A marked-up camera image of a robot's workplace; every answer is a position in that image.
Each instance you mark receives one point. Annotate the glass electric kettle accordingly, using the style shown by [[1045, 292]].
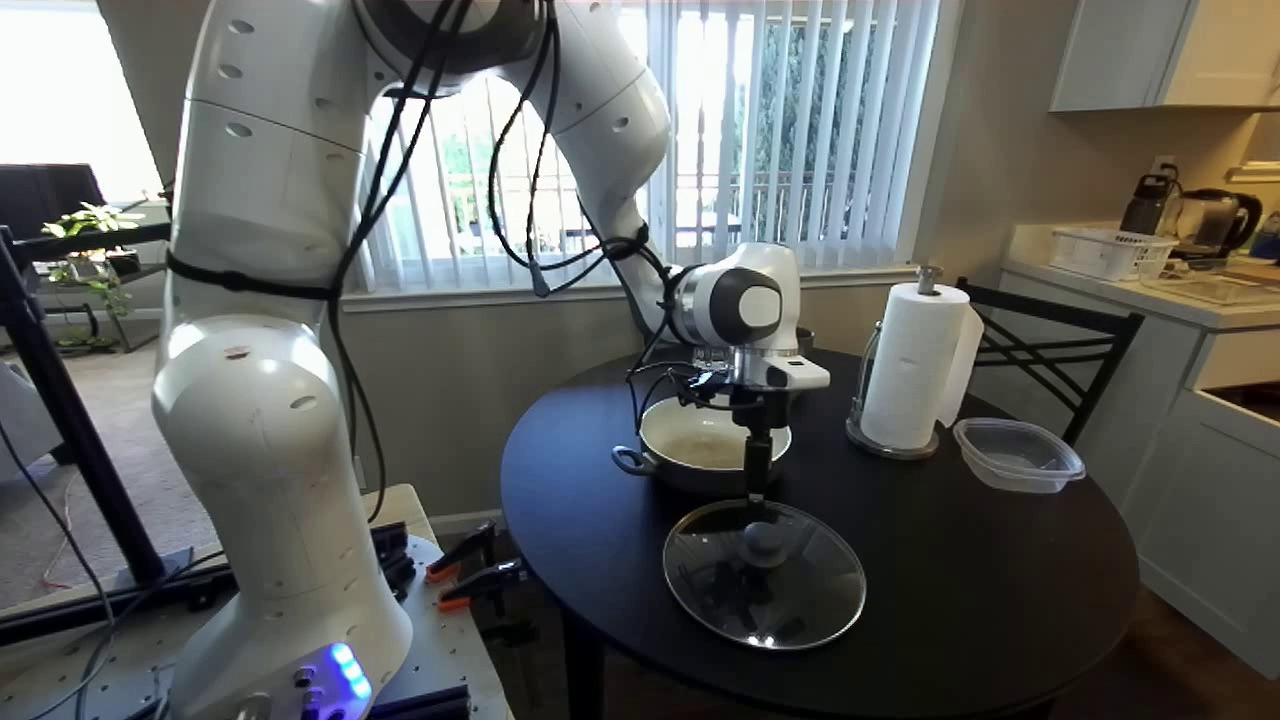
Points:
[[1211, 227]]

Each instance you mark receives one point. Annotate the black coffee maker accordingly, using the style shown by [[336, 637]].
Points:
[[1145, 200]]

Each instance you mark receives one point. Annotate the plastic counter bin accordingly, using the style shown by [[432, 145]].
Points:
[[1106, 252]]

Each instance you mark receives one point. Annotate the white paper towel roll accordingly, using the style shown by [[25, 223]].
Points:
[[917, 363]]

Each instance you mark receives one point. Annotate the clear plastic lidded container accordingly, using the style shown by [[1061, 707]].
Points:
[[1023, 459]]

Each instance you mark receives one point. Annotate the blue lit control box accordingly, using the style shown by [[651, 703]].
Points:
[[341, 679]]

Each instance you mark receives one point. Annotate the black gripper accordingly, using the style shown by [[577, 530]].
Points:
[[756, 419]]

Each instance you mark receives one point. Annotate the black chair by counter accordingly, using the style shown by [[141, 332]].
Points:
[[1054, 332]]

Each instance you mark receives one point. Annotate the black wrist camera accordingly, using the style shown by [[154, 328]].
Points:
[[701, 387]]

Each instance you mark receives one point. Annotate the green house plant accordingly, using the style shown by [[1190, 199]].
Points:
[[93, 265]]

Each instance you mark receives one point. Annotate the white upper kitchen cabinet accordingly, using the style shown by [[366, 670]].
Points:
[[1145, 54]]

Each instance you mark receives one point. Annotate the black metal stand frame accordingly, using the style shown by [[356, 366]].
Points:
[[67, 415]]

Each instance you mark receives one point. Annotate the white vertical window blinds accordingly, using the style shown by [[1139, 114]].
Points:
[[826, 135]]

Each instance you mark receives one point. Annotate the clear glass pan lid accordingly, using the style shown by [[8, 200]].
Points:
[[801, 592]]

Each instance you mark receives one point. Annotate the white kitchen counter cabinet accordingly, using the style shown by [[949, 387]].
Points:
[[1203, 505]]

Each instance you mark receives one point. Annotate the metal paper towel holder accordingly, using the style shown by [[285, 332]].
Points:
[[882, 450]]

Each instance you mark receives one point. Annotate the black block on platform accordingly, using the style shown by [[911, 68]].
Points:
[[393, 561]]

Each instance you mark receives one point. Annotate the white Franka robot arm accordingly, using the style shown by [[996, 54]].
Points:
[[265, 464]]

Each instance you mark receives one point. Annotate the robot mounting platform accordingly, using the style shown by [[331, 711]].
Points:
[[443, 655]]

